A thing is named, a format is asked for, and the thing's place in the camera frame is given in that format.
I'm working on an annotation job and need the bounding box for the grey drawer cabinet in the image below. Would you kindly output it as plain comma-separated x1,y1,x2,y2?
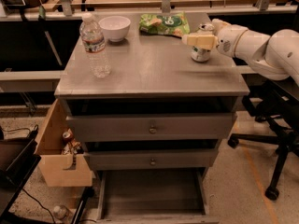
54,11,250,179

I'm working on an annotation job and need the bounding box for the grey open bottom drawer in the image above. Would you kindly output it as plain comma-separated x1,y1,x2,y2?
97,169,219,224

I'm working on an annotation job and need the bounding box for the cardboard box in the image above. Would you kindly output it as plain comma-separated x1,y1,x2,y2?
36,100,93,187

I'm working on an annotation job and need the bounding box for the clear plastic water bottle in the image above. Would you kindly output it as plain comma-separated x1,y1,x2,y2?
79,13,111,78

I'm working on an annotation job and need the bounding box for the grey middle drawer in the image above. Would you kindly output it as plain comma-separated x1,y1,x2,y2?
85,148,218,171

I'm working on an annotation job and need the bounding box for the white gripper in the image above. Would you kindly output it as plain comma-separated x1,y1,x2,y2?
182,19,248,59

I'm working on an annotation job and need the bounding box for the plastic bottle on floor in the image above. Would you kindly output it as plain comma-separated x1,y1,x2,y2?
53,205,72,224

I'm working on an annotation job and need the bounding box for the white bowl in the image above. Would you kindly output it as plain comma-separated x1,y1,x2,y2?
99,16,131,42

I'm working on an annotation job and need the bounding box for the black office chair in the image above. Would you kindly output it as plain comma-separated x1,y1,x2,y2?
227,80,299,201

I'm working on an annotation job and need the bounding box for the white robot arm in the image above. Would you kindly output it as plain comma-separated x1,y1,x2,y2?
182,19,299,85

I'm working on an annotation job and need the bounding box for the black cart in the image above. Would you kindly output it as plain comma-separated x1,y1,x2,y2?
0,138,40,224

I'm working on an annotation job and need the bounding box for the grey top drawer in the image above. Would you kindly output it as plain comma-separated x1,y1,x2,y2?
66,113,236,142

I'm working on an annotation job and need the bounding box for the red soda can in box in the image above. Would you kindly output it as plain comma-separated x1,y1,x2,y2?
62,132,73,143

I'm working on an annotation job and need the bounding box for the white green 7up can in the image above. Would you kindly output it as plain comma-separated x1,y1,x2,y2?
191,22,214,63

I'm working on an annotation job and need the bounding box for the green chip bag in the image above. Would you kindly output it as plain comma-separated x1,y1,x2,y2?
139,12,190,37

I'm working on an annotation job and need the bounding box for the black floor cable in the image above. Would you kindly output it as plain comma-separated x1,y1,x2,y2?
21,188,57,224

